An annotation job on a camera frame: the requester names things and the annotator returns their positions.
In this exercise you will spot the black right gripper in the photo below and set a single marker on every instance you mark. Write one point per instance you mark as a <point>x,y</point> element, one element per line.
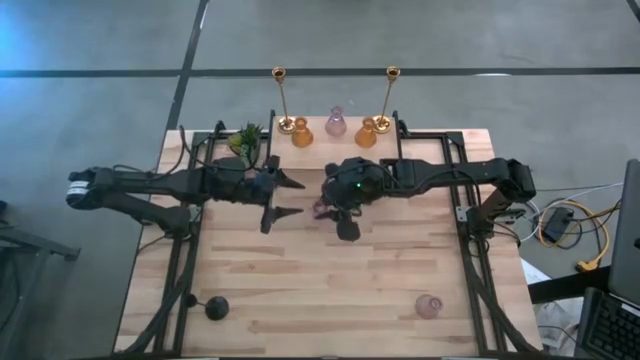
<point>357,185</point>

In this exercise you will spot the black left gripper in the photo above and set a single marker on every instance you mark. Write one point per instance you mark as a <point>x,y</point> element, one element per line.
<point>237,182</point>

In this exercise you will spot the pink glass candle holder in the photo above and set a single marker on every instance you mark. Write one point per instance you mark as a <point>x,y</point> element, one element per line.
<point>336,126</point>
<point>427,307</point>
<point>320,207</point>

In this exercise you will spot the amber glass candle holder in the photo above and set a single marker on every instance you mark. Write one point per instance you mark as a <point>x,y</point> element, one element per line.
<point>366,138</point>
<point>302,137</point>

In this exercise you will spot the tall brass candlestick holder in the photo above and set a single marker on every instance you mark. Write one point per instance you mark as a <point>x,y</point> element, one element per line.
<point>286,125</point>
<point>383,124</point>

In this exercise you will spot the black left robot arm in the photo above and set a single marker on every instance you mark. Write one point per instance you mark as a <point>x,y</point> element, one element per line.
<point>150,181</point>

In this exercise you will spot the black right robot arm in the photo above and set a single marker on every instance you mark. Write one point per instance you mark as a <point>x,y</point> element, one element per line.
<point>515,177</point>

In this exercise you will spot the small green potted plant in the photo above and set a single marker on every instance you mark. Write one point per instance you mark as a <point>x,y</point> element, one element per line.
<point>247,137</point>

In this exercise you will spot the black dome with ball stem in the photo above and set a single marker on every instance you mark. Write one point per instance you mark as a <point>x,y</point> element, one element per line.
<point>217,308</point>

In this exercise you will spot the black power adapter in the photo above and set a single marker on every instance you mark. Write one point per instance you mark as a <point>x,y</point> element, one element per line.
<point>557,225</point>

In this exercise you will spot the white plastic bag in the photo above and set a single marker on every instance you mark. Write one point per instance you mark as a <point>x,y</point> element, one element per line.
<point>550,320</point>

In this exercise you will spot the large computer monitor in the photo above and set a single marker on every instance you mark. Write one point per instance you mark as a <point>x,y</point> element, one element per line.
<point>627,240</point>

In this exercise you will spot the black computer keyboard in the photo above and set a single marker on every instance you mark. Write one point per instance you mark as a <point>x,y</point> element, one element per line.
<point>612,330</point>

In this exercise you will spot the wooden riser shelf black frame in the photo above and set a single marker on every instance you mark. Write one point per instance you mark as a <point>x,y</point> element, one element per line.
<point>320,155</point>

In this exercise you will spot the black aluminium rig frame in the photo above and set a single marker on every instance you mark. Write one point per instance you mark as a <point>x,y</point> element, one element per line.
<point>452,136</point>

